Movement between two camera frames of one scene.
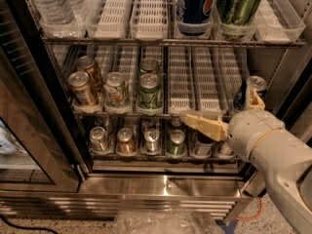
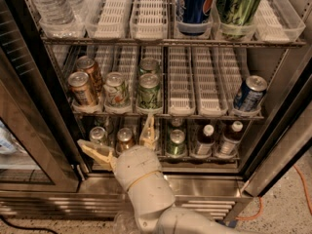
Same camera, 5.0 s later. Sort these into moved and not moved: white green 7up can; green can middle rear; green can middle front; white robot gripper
Moved: white robot gripper
Not moved: white green 7up can; green can middle rear; green can middle front
